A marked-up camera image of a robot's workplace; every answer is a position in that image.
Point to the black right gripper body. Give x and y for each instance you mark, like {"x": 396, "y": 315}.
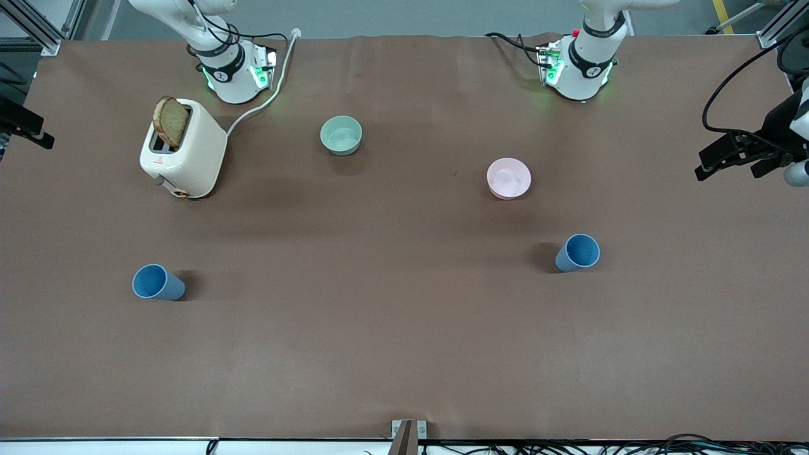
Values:
{"x": 14, "y": 117}

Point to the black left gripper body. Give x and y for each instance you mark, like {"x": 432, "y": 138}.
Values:
{"x": 778, "y": 125}

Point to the blue ribbed plastic cup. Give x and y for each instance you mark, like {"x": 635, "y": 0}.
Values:
{"x": 165, "y": 287}
{"x": 570, "y": 258}

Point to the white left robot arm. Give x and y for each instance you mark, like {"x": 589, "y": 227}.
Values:
{"x": 584, "y": 76}

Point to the brown bread slice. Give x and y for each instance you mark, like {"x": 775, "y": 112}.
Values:
{"x": 170, "y": 121}

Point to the cream white toaster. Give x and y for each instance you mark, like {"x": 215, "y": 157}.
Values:
{"x": 199, "y": 155}

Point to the pink bowl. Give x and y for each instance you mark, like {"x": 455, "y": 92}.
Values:
{"x": 509, "y": 178}

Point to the green bowl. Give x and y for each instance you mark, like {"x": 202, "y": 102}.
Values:
{"x": 341, "y": 136}

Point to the brown table cover sheet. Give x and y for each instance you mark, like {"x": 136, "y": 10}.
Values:
{"x": 404, "y": 328}

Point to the aluminium frame profile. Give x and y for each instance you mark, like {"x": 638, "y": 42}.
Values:
{"x": 780, "y": 22}
{"x": 38, "y": 25}

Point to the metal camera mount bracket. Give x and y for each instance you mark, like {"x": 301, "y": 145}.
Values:
{"x": 407, "y": 436}

